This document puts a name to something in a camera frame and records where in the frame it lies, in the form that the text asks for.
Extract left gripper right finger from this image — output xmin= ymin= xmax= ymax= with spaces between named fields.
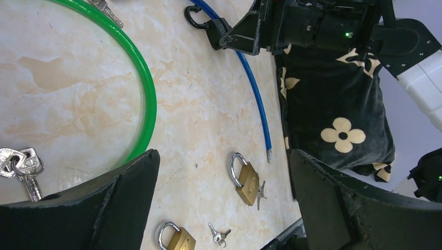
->
xmin=290 ymin=150 xmax=441 ymax=249

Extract large brass padlock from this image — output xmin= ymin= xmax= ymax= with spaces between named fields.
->
xmin=229 ymin=152 xmax=259 ymax=206

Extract blue cable lock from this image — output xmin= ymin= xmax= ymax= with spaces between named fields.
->
xmin=190 ymin=0 xmax=273 ymax=163

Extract green cable lock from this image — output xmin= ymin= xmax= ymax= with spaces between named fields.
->
xmin=52 ymin=0 xmax=157 ymax=163

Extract small brass padlock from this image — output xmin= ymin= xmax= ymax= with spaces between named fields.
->
xmin=157 ymin=221 xmax=196 ymax=250

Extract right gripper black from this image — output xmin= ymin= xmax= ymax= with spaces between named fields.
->
xmin=219 ymin=0 xmax=380 ymax=55

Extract black floral blanket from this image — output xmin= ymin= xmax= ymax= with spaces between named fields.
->
xmin=275 ymin=45 xmax=396 ymax=183

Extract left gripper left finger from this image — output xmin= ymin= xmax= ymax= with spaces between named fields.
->
xmin=1 ymin=149 xmax=161 ymax=249

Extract black padlock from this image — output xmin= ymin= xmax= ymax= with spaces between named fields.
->
xmin=184 ymin=5 xmax=231 ymax=50

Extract keys of large padlock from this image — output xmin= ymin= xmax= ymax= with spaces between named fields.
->
xmin=257 ymin=180 xmax=267 ymax=211

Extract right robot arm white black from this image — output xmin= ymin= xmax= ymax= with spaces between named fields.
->
xmin=217 ymin=1 xmax=441 ymax=182

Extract green lock keys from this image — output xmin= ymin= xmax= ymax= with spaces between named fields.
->
xmin=1 ymin=147 xmax=44 ymax=202

